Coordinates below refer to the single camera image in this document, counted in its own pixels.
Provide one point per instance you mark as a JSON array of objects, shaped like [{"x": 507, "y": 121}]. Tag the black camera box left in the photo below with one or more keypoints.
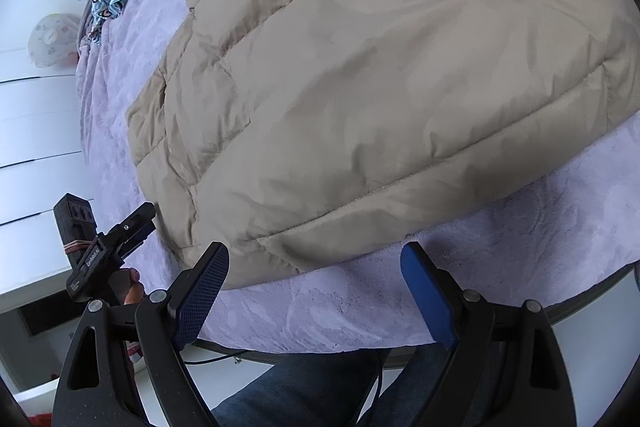
[{"x": 76, "y": 225}]

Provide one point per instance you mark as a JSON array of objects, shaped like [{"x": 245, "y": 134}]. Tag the white patterned round object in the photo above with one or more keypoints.
[{"x": 53, "y": 41}]

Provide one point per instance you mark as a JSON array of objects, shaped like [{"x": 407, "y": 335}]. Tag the beige puffer jacket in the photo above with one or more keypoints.
[{"x": 303, "y": 133}]

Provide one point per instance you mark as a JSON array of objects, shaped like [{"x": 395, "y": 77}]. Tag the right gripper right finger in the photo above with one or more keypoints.
[{"x": 504, "y": 366}]

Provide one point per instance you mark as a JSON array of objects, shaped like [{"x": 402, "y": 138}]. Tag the blue jeans leg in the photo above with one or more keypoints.
[{"x": 330, "y": 390}]

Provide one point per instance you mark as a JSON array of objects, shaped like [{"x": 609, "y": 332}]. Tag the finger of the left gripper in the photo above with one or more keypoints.
[
  {"x": 144, "y": 214},
  {"x": 134, "y": 237}
]

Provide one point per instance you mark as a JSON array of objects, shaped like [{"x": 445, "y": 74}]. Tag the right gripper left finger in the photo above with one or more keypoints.
[{"x": 97, "y": 386}]

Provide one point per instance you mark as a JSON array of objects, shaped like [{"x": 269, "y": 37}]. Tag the person's left hand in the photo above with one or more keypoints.
[{"x": 127, "y": 286}]

